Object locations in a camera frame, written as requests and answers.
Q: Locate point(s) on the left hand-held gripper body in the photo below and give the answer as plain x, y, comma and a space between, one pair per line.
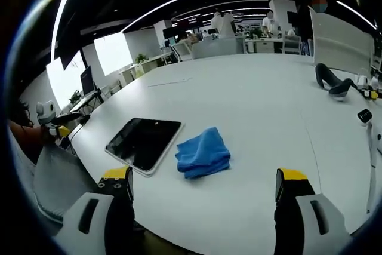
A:
46, 113

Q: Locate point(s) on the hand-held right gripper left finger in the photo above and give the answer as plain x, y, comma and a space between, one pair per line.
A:
89, 219

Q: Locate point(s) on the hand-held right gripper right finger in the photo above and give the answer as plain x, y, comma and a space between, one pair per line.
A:
307, 222

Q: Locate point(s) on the black tablet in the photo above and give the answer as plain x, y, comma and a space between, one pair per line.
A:
143, 144

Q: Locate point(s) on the blue cleaning cloth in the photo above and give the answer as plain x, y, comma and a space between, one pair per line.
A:
203, 153

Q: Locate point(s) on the potted green plant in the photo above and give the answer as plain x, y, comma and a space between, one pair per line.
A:
141, 58
75, 96

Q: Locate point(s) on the grey office chair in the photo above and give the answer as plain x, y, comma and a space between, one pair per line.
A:
62, 177

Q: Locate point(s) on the black computer monitor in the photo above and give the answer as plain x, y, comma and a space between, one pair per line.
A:
87, 80

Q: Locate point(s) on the small white device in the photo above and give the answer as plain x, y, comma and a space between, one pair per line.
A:
364, 116

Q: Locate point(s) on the dark curved object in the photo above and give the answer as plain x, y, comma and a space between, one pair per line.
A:
331, 81

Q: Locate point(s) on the white office chair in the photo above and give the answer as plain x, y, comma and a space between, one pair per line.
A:
180, 50
292, 44

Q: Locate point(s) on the spare hand-held gripper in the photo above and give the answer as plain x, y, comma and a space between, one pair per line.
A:
368, 87

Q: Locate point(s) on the grey desk partition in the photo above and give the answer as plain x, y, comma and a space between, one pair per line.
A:
218, 47

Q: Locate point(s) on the white desk partition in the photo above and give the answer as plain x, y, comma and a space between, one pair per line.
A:
340, 43

